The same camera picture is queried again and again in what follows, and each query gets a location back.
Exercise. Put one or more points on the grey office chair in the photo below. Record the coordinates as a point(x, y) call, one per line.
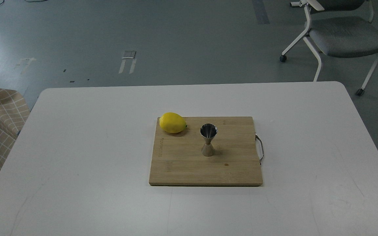
point(338, 37)

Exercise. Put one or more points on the steel double jigger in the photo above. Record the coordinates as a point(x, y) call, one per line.
point(208, 133)

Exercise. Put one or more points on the yellow lemon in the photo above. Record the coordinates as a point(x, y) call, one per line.
point(172, 122)

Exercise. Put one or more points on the bamboo cutting board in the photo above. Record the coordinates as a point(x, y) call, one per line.
point(177, 159)

